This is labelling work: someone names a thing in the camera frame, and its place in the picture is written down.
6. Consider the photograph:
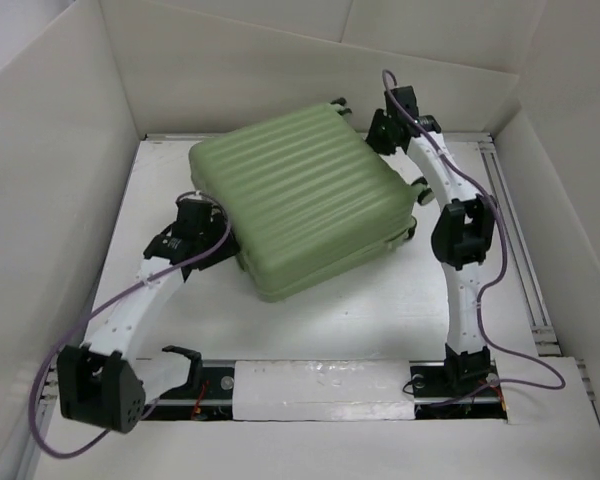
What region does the green hard-shell suitcase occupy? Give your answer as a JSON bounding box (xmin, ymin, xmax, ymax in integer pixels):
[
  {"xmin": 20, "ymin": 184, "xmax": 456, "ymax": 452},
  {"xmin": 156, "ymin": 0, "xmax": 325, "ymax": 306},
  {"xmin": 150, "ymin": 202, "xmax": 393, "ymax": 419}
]
[{"xmin": 188, "ymin": 98, "xmax": 434, "ymax": 302}]

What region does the black metal base rail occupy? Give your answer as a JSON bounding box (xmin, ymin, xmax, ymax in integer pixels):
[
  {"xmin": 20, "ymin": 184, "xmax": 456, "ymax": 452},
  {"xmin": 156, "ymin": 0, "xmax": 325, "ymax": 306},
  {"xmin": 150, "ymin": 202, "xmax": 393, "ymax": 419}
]
[{"xmin": 148, "ymin": 360, "xmax": 507, "ymax": 422}]

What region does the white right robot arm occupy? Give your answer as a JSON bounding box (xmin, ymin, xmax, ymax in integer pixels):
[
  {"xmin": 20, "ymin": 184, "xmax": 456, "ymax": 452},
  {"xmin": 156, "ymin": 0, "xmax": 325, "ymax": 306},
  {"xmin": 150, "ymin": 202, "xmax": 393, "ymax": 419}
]
[{"xmin": 366, "ymin": 86, "xmax": 495, "ymax": 399}]

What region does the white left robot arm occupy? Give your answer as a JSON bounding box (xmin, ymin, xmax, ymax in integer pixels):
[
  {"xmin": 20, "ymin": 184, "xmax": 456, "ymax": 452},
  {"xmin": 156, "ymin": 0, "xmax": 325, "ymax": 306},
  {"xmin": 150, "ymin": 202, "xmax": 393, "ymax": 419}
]
[{"xmin": 57, "ymin": 191, "xmax": 240, "ymax": 433}]

